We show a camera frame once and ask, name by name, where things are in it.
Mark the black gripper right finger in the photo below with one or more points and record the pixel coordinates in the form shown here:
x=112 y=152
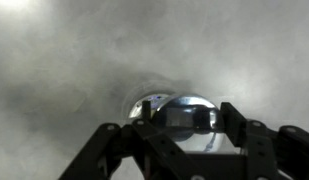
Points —
x=269 y=154

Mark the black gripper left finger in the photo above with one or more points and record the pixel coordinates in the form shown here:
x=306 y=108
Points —
x=156 y=155

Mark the silver candle container lid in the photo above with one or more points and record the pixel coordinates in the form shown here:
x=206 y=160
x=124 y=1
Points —
x=191 y=121

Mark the silver candle container base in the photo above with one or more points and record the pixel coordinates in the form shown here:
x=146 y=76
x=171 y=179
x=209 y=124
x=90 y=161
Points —
x=154 y=99

